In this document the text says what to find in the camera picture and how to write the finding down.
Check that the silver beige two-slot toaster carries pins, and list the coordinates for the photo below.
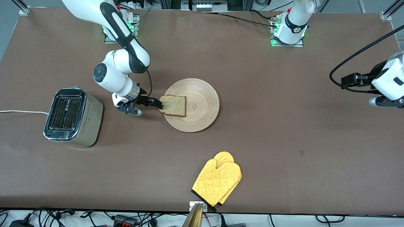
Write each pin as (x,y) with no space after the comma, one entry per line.
(91,123)

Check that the tan metal camera bracket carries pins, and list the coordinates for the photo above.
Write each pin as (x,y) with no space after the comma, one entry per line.
(195,217)

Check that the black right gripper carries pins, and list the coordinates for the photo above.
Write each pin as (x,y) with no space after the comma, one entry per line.
(144,99)

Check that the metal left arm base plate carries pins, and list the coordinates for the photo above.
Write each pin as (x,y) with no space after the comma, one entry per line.
(296,45)

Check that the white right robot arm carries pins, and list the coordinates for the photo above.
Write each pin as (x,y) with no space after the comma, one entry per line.
(110,75)

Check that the black power adapter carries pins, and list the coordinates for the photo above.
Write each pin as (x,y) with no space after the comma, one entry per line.
(20,224)

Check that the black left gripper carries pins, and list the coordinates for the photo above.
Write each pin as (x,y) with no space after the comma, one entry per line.
(367,77)

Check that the brown bread slice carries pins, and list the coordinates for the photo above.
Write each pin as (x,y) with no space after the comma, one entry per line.
(173,106)

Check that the yellow quilted oven mitt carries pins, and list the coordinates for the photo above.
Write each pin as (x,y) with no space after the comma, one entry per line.
(217,179)
(224,156)

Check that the grey power strip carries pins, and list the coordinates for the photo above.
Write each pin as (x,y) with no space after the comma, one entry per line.
(205,6)

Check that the aluminium frame post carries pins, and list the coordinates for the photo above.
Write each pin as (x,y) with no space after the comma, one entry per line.
(389,12)
(22,8)

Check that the round wooden plate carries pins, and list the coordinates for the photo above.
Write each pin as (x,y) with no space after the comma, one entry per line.
(199,104)

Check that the black orange connector block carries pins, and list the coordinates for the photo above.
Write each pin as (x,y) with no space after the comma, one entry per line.
(124,219)

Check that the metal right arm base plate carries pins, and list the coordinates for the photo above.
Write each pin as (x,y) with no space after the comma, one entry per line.
(136,22)

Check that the small white mount box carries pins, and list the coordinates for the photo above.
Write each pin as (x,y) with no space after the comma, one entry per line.
(192,206)

